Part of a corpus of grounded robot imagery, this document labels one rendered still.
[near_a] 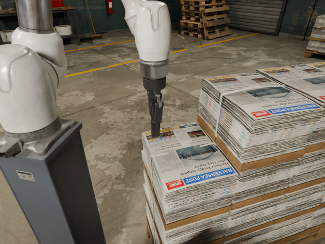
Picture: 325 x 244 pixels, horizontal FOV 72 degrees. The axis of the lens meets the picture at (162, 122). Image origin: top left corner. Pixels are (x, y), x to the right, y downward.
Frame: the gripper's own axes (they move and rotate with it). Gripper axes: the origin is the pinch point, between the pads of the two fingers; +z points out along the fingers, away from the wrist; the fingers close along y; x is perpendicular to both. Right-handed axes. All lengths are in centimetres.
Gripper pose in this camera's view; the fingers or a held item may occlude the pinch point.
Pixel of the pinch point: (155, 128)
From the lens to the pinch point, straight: 83.1
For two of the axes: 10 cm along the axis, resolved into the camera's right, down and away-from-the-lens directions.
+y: -3.1, -5.0, 8.1
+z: 0.0, 8.5, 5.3
